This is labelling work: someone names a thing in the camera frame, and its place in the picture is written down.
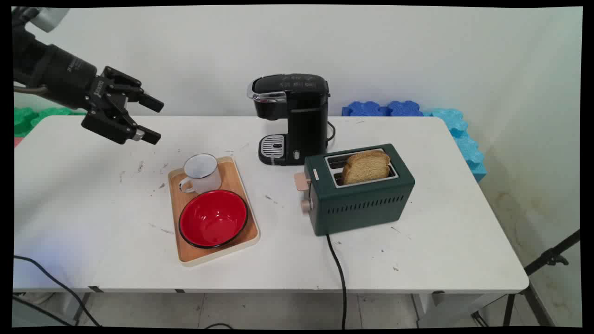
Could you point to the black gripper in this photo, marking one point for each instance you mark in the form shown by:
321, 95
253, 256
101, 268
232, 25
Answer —
74, 76

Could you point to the dark green toaster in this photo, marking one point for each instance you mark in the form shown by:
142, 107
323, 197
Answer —
357, 204

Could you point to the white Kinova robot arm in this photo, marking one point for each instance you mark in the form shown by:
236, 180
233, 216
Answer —
28, 55

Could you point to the white enamel mug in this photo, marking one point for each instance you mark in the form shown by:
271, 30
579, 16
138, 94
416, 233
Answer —
204, 176

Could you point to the green foam mat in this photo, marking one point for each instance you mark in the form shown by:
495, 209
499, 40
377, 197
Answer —
32, 118

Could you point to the red foam mat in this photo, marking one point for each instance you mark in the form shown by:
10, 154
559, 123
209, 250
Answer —
17, 141

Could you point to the red bowl with black rim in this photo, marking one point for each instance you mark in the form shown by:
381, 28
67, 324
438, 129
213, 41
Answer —
213, 218

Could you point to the wooden serving tray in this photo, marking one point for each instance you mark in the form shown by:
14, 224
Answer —
185, 250

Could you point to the black pod coffee machine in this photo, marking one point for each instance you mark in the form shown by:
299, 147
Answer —
301, 116

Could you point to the brown toast slice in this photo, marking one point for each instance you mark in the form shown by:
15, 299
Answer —
366, 168

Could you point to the light blue foam mat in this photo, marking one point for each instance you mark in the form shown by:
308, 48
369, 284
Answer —
464, 144

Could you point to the black tripod stand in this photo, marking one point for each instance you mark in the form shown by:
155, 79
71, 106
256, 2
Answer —
547, 260

